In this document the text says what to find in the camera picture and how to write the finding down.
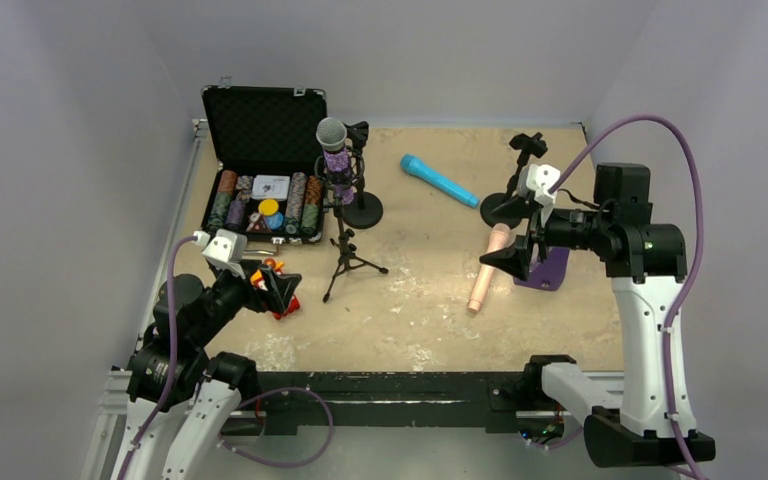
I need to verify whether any black round-base mic stand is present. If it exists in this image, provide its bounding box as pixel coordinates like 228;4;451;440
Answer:
334;121;383;230
479;132;548;229

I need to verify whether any black tripod mic stand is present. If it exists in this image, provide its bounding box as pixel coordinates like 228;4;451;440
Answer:
314;154;389;303

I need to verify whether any purple glitter microphone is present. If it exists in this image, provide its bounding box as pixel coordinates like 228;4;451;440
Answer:
316;117;355;205

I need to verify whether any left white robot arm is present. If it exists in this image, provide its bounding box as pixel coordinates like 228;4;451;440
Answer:
112;260;302;479

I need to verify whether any red yellow toy block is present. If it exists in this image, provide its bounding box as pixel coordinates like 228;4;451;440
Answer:
250;258;302;320

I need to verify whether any pink toy microphone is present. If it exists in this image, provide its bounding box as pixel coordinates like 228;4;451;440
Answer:
467;223;511;314

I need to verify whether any purple metronome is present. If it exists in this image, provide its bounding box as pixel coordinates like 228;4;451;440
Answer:
513;247;570;292

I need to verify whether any blue small blind chip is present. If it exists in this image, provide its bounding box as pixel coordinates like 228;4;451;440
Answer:
263;212;285;231

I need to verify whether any triangular all-in marker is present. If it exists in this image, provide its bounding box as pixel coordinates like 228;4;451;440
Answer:
245;212;271;233

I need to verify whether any yellow round chip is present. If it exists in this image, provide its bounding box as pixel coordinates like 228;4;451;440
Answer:
258;198;280;217

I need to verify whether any white playing card deck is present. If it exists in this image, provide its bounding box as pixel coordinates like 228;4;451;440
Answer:
251;175;291;202

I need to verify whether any blue toy microphone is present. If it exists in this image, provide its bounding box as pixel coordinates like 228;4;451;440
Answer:
399;154;479;208

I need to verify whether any black poker chip case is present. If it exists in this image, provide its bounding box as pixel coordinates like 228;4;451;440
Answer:
201;84;328;233

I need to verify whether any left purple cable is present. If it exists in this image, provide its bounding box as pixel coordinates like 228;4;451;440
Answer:
115;235;336;480

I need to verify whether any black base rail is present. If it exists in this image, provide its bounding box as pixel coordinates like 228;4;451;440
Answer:
258;371;555;435

